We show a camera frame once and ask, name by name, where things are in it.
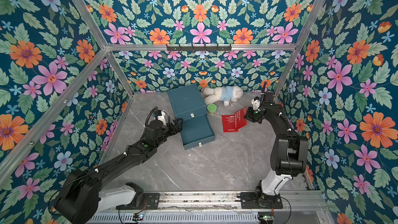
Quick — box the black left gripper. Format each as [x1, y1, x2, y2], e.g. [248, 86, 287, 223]
[153, 118, 183, 149]

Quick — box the red postcard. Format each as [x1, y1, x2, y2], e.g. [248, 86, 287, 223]
[234, 107, 247, 131]
[221, 115, 238, 133]

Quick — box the teal drawer cabinet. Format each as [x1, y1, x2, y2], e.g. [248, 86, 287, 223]
[167, 85, 215, 150]

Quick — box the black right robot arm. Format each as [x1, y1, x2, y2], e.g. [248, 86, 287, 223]
[244, 91, 309, 208]

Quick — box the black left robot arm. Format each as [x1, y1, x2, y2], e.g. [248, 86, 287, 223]
[54, 118, 183, 224]

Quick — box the white plush toy dog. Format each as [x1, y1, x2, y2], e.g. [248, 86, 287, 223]
[203, 86, 244, 106]

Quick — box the green small jar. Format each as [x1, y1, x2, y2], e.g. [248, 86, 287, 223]
[207, 104, 217, 115]

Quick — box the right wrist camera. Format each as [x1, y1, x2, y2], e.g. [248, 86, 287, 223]
[251, 96, 261, 111]

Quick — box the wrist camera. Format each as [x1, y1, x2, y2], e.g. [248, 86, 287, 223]
[251, 96, 261, 111]
[155, 110, 169, 126]

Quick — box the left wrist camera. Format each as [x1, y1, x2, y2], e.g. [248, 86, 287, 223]
[155, 110, 169, 126]

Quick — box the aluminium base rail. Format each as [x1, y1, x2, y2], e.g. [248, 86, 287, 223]
[104, 190, 329, 214]

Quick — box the black hook rail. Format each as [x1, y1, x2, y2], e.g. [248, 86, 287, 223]
[166, 44, 232, 52]

